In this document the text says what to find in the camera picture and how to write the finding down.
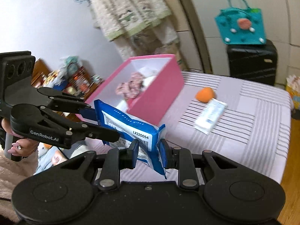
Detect blue wet wipes pack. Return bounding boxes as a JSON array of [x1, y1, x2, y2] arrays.
[[94, 100, 166, 176]]

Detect pink floral fabric scrunchie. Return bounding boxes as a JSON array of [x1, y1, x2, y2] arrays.
[[115, 72, 145, 100]]

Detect person's hand on handle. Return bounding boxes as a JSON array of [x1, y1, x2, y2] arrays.
[[1, 118, 39, 157]]

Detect wooden nightstand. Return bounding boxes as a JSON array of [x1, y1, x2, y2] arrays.
[[31, 56, 104, 99]]

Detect orange makeup sponge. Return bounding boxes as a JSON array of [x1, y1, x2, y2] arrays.
[[195, 87, 215, 103]]

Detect pink cardboard box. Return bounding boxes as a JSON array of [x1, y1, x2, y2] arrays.
[[85, 54, 184, 125]]

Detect striped table cloth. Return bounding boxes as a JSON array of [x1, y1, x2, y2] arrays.
[[86, 71, 293, 185]]

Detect white panda plush toy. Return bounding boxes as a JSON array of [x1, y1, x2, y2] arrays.
[[138, 67, 158, 88]]

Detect cream fleece pajama jacket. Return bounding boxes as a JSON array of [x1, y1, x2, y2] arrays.
[[88, 0, 171, 41]]

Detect cream fleece pajama pants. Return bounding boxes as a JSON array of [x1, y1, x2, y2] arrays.
[[113, 18, 179, 60]]

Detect black suitcase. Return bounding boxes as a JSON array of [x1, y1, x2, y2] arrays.
[[227, 40, 278, 86]]

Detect teal tote bag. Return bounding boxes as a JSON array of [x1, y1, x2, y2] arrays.
[[214, 0, 266, 45]]

